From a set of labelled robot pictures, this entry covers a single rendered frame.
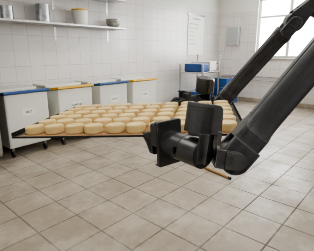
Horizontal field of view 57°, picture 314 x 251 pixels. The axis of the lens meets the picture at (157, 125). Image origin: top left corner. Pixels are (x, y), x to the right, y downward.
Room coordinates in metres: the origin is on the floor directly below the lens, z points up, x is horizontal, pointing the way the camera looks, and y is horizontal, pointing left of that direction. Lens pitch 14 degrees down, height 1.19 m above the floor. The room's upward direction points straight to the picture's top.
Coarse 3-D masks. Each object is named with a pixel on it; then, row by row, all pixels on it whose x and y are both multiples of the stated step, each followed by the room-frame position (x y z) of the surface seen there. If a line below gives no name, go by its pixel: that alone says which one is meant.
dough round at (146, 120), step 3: (138, 117) 0.80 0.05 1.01; (141, 117) 0.80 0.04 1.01; (144, 117) 0.80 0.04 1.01; (147, 117) 0.80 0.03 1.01; (132, 120) 0.78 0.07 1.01; (135, 120) 0.77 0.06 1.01; (138, 120) 0.77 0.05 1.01; (141, 120) 0.77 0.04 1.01; (144, 120) 0.77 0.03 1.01; (147, 120) 0.77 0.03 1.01; (147, 123) 0.77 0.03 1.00
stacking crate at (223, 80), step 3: (216, 78) 6.69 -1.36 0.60; (219, 78) 6.65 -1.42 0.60; (222, 78) 6.62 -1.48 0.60; (225, 78) 6.62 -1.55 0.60; (228, 78) 6.64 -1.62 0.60; (231, 78) 6.73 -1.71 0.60; (216, 81) 6.69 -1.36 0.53; (219, 81) 6.64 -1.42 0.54; (222, 81) 6.59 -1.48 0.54; (225, 81) 6.55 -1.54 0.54; (228, 81) 6.61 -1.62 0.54; (216, 84) 6.69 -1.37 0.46; (219, 84) 6.64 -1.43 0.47; (222, 84) 6.59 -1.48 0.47; (225, 84) 6.54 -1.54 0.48; (222, 87) 6.60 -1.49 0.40
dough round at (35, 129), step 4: (36, 124) 0.79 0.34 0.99; (40, 124) 0.79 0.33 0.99; (28, 128) 0.75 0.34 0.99; (32, 128) 0.75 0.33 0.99; (36, 128) 0.75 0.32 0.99; (40, 128) 0.76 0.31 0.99; (44, 128) 0.78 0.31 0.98; (28, 132) 0.75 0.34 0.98; (32, 132) 0.75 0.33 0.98; (36, 132) 0.75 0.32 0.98; (40, 132) 0.76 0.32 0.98
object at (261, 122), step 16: (304, 48) 0.57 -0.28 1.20; (304, 64) 0.54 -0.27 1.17; (288, 80) 0.53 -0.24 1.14; (304, 80) 0.53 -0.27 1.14; (272, 96) 0.53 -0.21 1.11; (288, 96) 0.53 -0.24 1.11; (304, 96) 0.53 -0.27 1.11; (256, 112) 0.53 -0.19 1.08; (272, 112) 0.53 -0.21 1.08; (288, 112) 0.53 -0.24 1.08; (240, 128) 0.53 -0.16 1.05; (256, 128) 0.52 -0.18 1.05; (272, 128) 0.52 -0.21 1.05; (224, 144) 0.55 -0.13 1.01; (240, 144) 0.51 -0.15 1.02; (256, 144) 0.51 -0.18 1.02
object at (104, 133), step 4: (176, 112) 0.94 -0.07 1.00; (64, 128) 0.80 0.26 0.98; (104, 128) 0.77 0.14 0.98; (148, 128) 0.74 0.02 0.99; (44, 132) 0.77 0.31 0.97; (64, 132) 0.75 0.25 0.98; (84, 132) 0.74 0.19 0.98; (104, 132) 0.73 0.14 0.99; (124, 132) 0.72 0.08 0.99; (128, 132) 0.71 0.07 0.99; (140, 132) 0.71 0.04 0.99; (184, 132) 0.68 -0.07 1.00; (224, 132) 0.66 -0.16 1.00; (228, 132) 0.66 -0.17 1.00
